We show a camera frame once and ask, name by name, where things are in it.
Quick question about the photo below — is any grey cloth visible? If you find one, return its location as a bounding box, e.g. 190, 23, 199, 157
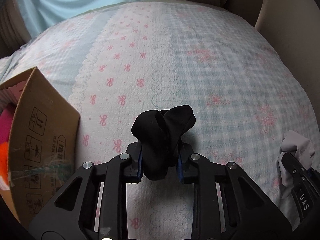
278, 130, 315, 187

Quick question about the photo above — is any magenta leather pouch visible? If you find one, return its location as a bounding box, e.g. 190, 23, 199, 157
0, 103, 16, 144

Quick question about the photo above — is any orange green pompom ball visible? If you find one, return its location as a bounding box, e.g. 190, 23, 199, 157
0, 142, 10, 191

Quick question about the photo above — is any checkered floral bed sheet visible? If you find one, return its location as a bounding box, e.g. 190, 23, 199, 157
1, 1, 319, 239

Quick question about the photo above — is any cardboard box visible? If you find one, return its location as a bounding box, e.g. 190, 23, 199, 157
1, 67, 80, 228

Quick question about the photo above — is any beige curtain left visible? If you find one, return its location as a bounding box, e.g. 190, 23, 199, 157
1, 0, 31, 58

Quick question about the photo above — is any black sock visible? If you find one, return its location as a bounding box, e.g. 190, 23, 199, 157
131, 105, 196, 181

